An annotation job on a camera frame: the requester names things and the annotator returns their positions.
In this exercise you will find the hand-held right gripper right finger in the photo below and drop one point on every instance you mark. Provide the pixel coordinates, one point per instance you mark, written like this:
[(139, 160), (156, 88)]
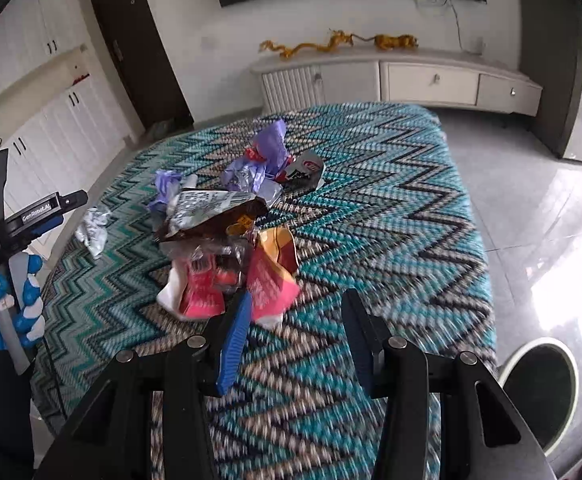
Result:
[(358, 350)]

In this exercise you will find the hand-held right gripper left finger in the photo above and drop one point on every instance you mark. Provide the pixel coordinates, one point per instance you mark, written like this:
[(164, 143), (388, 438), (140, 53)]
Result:
[(233, 340)]

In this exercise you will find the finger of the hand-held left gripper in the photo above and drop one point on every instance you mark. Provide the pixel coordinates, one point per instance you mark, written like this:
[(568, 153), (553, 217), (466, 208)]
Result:
[(75, 200)]

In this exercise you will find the silver wrapper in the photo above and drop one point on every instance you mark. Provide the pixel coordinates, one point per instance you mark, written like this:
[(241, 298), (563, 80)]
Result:
[(93, 230)]

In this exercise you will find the red pink packet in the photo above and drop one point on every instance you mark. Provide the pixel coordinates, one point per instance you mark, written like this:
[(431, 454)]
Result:
[(201, 290)]

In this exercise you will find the orange pink snack bag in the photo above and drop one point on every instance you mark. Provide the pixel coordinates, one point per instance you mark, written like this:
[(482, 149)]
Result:
[(271, 270)]

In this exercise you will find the clear plastic wrapper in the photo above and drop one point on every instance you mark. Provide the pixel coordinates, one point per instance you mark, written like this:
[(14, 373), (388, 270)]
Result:
[(206, 252)]

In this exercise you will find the small purple wrapper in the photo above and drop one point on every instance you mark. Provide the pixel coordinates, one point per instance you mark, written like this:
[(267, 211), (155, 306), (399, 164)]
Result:
[(166, 185)]

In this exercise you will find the silver brown snack bag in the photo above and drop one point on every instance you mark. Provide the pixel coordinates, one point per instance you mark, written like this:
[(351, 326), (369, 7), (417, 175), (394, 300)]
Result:
[(206, 207)]

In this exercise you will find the round grey trash bin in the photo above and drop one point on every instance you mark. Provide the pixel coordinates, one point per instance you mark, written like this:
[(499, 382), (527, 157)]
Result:
[(541, 385)]

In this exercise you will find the black red snack wrapper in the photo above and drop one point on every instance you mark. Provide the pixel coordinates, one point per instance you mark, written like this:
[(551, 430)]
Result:
[(308, 165)]

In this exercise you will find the large purple wrapper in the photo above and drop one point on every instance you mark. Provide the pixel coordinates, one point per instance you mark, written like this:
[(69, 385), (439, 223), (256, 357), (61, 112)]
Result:
[(266, 145)]

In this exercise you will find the person's left hand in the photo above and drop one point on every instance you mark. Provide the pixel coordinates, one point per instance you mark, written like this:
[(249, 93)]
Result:
[(28, 317)]

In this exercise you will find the zigzag knitted blanket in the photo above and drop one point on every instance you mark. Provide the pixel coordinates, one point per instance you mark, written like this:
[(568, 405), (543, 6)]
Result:
[(396, 210)]

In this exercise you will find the dark brown door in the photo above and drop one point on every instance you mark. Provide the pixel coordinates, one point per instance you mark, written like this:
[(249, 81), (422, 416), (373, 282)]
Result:
[(136, 45)]

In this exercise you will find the golden dragon figurine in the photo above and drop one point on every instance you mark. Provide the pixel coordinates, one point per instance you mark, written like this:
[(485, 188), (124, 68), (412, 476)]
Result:
[(301, 49)]

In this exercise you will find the white television cabinet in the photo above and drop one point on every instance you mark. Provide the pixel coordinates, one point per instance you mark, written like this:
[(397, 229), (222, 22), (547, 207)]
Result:
[(421, 82)]

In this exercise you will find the golden tiger figurine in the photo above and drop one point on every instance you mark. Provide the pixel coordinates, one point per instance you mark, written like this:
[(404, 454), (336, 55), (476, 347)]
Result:
[(391, 41)]

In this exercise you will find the silver grey refrigerator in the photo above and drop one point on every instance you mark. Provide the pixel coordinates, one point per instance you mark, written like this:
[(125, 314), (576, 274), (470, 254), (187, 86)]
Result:
[(551, 60)]

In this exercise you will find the white wall cabinets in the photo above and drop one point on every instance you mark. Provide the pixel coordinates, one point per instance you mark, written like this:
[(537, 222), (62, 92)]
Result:
[(61, 125)]

